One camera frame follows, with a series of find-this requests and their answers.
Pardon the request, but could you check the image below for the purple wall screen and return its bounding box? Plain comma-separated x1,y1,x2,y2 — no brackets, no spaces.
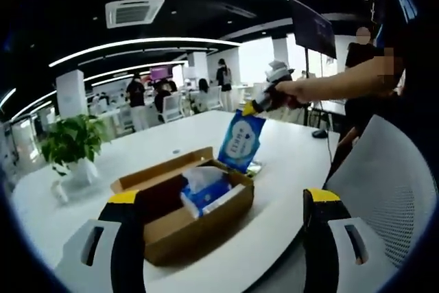
150,65,171,82

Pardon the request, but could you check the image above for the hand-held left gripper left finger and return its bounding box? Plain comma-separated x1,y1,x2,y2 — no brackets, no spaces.
54,191,147,293

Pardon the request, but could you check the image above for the white mesh office chair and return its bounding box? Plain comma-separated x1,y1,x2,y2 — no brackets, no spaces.
324,114,429,270

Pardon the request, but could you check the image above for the small white cup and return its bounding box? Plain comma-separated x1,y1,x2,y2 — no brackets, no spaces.
51,179,69,204

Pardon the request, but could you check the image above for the person's black shirt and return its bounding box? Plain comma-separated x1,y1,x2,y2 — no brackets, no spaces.
390,14,439,143

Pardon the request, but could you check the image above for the white ceiling air vent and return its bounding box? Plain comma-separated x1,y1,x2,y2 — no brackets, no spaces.
104,0,165,30

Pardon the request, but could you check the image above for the blue wet wipes pack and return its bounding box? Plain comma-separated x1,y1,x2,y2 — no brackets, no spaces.
217,109,267,173

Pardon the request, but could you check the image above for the person's right hand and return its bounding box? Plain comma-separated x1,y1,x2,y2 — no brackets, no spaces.
274,78,311,108

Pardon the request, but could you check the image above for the blue soft tissue pack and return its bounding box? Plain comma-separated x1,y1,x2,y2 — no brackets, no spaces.
180,165,231,219

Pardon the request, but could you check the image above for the brown cardboard shoe box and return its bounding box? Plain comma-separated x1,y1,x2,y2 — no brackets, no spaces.
110,146,255,267

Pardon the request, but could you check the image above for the green potted plant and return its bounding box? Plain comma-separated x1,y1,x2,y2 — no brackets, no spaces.
40,114,112,187

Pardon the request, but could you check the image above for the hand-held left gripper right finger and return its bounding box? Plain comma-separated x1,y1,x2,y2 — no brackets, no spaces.
302,187,396,293

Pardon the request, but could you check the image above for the cluster of white desk chairs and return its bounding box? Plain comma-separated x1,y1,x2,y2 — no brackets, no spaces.
161,85,224,124

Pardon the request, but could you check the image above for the curved ceiling light strip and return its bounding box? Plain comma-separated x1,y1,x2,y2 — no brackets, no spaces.
47,36,241,68

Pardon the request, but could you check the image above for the black tripod stand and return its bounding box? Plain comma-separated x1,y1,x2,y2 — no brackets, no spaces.
303,47,325,129

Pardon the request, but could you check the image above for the black mouse cable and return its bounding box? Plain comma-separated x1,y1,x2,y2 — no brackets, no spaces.
324,134,335,170

